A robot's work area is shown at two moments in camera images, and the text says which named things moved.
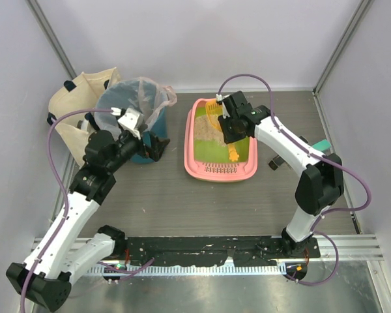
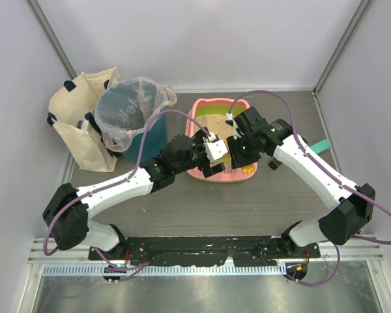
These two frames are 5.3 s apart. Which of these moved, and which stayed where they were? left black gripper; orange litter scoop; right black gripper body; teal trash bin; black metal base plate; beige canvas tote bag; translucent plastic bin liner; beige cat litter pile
Moved: orange litter scoop; left black gripper; right black gripper body
Stayed: translucent plastic bin liner; teal trash bin; black metal base plate; beige canvas tote bag; beige cat litter pile
